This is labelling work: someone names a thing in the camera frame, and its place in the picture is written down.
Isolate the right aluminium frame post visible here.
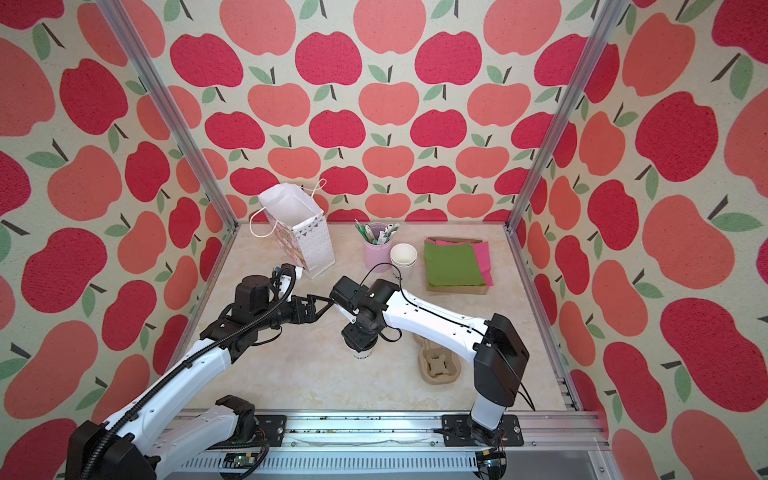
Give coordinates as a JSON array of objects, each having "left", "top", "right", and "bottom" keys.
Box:
[{"left": 504, "top": 0, "right": 630, "bottom": 237}]

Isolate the brown cardboard tray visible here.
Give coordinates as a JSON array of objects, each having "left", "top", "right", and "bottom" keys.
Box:
[{"left": 425, "top": 236, "right": 490, "bottom": 296}]

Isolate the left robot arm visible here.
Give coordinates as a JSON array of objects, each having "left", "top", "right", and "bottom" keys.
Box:
[{"left": 64, "top": 264, "right": 333, "bottom": 479}]

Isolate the pink cup holder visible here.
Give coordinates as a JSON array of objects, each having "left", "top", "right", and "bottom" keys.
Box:
[{"left": 363, "top": 241, "right": 392, "bottom": 273}]

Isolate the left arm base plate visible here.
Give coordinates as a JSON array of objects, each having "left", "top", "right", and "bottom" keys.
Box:
[{"left": 208, "top": 415, "right": 287, "bottom": 450}]

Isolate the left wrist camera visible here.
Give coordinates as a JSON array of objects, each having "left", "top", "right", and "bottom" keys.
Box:
[{"left": 272, "top": 263, "right": 303, "bottom": 299}]

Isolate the white paper coffee cup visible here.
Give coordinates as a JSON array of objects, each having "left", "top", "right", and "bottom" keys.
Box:
[{"left": 352, "top": 348, "right": 373, "bottom": 360}]

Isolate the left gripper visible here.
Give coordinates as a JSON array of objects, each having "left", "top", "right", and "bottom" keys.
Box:
[{"left": 254, "top": 293, "right": 329, "bottom": 331}]

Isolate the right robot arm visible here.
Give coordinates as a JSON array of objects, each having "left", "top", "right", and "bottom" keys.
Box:
[{"left": 330, "top": 276, "right": 530, "bottom": 447}]

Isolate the white patterned gift bag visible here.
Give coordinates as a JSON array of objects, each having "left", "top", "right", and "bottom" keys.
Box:
[{"left": 248, "top": 179, "right": 335, "bottom": 279}]

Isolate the aluminium front rail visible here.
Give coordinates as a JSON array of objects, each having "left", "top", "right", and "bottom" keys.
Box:
[{"left": 162, "top": 409, "right": 621, "bottom": 479}]

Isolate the left aluminium frame post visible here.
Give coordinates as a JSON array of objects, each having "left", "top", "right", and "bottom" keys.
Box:
[{"left": 96, "top": 0, "right": 239, "bottom": 232}]

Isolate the aluminium frame post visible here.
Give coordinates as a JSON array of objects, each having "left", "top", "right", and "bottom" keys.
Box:
[
  {"left": 96, "top": 0, "right": 239, "bottom": 232},
  {"left": 504, "top": 0, "right": 630, "bottom": 237}
]

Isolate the stack of white paper cups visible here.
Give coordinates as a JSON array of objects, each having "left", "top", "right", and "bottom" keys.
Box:
[{"left": 390, "top": 243, "right": 418, "bottom": 281}]

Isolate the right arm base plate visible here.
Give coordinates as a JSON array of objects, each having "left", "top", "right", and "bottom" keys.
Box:
[{"left": 434, "top": 414, "right": 524, "bottom": 448}]

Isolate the black coffee cup lid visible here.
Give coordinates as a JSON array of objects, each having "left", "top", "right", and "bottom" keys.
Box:
[{"left": 341, "top": 323, "right": 379, "bottom": 353}]

